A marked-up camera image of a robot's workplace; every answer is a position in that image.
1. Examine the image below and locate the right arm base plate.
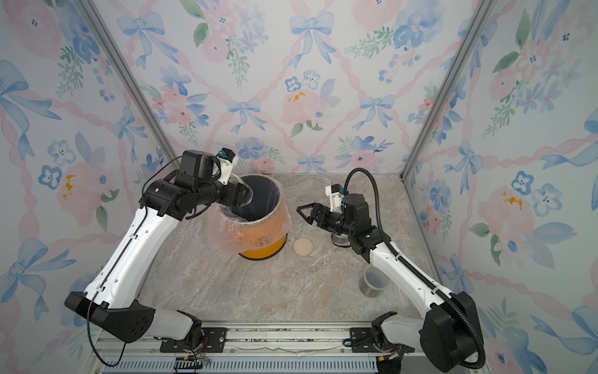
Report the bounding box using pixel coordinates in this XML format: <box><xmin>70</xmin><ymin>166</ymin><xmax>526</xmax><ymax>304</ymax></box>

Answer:
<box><xmin>344</xmin><ymin>327</ymin><xmax>386</xmax><ymax>353</ymax></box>

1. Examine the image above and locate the left aluminium corner post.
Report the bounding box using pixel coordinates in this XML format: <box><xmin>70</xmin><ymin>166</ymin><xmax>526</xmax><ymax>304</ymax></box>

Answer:
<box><xmin>74</xmin><ymin>0</ymin><xmax>180</xmax><ymax>170</ymax></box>

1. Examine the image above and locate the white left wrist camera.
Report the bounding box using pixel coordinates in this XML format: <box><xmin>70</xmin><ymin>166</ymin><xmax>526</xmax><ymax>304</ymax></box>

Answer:
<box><xmin>216</xmin><ymin>148</ymin><xmax>238</xmax><ymax>185</ymax></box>

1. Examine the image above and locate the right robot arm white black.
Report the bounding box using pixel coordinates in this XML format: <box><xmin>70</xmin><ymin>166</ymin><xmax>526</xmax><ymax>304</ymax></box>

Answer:
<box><xmin>297</xmin><ymin>194</ymin><xmax>487</xmax><ymax>372</ymax></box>

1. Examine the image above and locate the right aluminium corner post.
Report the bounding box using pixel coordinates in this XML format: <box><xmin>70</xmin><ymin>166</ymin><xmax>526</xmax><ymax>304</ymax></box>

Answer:
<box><xmin>400</xmin><ymin>0</ymin><xmax>496</xmax><ymax>182</ymax></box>

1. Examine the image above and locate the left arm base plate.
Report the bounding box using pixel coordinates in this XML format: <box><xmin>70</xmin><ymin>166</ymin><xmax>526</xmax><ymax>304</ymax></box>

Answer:
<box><xmin>160</xmin><ymin>327</ymin><xmax>228</xmax><ymax>354</ymax></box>

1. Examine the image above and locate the beige jar lid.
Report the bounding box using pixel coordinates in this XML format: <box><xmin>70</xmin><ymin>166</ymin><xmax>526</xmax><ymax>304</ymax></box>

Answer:
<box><xmin>293</xmin><ymin>238</ymin><xmax>314</xmax><ymax>257</ymax></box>

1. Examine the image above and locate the aluminium corner post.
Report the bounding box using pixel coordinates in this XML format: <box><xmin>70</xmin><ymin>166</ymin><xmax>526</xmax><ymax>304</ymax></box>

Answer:
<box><xmin>400</xmin><ymin>0</ymin><xmax>496</xmax><ymax>182</ymax></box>
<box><xmin>74</xmin><ymin>0</ymin><xmax>180</xmax><ymax>170</ymax></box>

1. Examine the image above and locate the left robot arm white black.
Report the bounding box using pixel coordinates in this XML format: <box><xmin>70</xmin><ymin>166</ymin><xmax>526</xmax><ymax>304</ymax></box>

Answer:
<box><xmin>65</xmin><ymin>148</ymin><xmax>252</xmax><ymax>350</ymax></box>

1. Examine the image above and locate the glass jar with tea leaves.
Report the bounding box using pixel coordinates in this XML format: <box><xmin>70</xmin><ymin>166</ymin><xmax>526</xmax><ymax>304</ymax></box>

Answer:
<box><xmin>237</xmin><ymin>180</ymin><xmax>254</xmax><ymax>207</ymax></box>

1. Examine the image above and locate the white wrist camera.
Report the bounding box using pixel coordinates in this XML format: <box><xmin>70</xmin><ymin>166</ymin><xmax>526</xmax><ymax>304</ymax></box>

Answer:
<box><xmin>325</xmin><ymin>184</ymin><xmax>344</xmax><ymax>213</ymax></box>
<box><xmin>216</xmin><ymin>148</ymin><xmax>238</xmax><ymax>185</ymax></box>

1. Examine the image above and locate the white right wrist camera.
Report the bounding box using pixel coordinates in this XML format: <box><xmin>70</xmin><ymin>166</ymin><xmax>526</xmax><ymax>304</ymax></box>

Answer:
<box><xmin>325</xmin><ymin>184</ymin><xmax>344</xmax><ymax>213</ymax></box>

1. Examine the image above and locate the orange trash bin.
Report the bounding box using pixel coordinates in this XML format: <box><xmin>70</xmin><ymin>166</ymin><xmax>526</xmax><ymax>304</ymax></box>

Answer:
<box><xmin>218</xmin><ymin>174</ymin><xmax>291</xmax><ymax>261</ymax></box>

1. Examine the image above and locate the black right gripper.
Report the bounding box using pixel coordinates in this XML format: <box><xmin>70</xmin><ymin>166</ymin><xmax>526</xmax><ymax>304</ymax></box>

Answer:
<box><xmin>299</xmin><ymin>203</ymin><xmax>357</xmax><ymax>238</ymax></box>

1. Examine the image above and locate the aluminium frame rail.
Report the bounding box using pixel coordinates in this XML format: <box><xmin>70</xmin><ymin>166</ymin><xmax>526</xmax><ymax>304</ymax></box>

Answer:
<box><xmin>82</xmin><ymin>321</ymin><xmax>437</xmax><ymax>373</ymax></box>

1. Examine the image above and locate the black corrugated cable conduit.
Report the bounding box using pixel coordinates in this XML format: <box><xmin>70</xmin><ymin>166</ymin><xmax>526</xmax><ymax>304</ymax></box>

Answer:
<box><xmin>343</xmin><ymin>167</ymin><xmax>487</xmax><ymax>370</ymax></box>

